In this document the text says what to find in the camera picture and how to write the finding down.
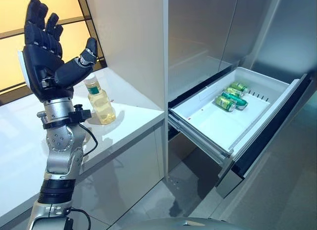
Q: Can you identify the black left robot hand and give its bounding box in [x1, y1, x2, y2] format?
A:
[18, 0, 98, 103]

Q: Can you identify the stainless steel fridge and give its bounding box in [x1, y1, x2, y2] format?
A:
[164, 0, 317, 230]

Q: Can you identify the white fridge drawer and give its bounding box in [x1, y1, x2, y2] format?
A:
[168, 66, 313, 200]

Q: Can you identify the black framed lit window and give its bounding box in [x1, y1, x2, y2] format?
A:
[0, 0, 108, 106]

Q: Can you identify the yellow drink bottle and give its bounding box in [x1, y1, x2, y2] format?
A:
[84, 73, 116, 125]

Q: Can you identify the white counter cabinet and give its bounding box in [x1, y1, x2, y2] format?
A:
[0, 0, 166, 224]

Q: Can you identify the dark green drink can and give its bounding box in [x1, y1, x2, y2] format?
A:
[221, 92, 248, 110]

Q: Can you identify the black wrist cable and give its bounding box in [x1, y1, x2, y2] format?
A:
[66, 123, 98, 230]

